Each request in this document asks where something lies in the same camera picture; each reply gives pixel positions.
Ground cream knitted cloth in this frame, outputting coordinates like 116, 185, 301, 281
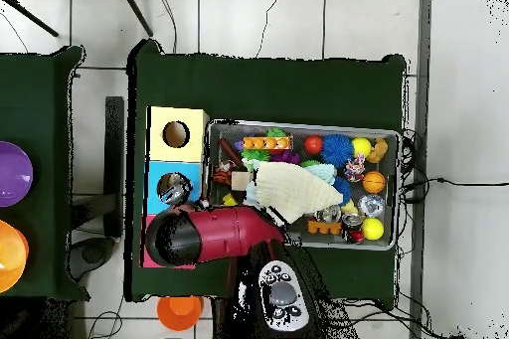
248, 159, 344, 226

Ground orange toy building block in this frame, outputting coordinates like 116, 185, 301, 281
242, 135, 294, 153

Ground black metal frame legs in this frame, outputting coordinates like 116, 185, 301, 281
0, 0, 154, 38

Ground crushed red drink can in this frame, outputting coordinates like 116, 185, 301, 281
340, 212, 366, 245

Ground orange toy basketball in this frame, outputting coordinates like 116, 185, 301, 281
362, 170, 388, 195

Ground orange plastic cup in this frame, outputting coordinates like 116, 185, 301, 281
156, 295, 205, 332

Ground black cable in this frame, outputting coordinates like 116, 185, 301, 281
401, 176, 509, 193

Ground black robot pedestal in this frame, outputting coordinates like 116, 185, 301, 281
210, 296, 240, 339

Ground blue spiky rubber ball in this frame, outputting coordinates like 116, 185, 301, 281
318, 133, 355, 169

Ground plain wooden cube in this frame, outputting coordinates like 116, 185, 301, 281
231, 170, 252, 192

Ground tiger striped plush toy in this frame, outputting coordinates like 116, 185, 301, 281
213, 159, 235, 186

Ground dark green table cloth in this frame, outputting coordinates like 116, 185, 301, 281
0, 45, 90, 300
124, 38, 409, 308

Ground orange plastic bowl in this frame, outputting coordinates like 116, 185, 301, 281
0, 219, 30, 294

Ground purple plastic plate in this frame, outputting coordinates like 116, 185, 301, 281
0, 140, 34, 208

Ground yellow smooth ball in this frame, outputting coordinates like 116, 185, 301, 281
350, 136, 373, 160

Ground wooden box with three holes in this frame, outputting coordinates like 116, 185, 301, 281
140, 105, 211, 270

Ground mint knitted cloth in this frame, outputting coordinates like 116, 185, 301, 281
307, 163, 338, 186

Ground silver mesh bin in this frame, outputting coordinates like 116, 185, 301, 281
200, 117, 404, 252

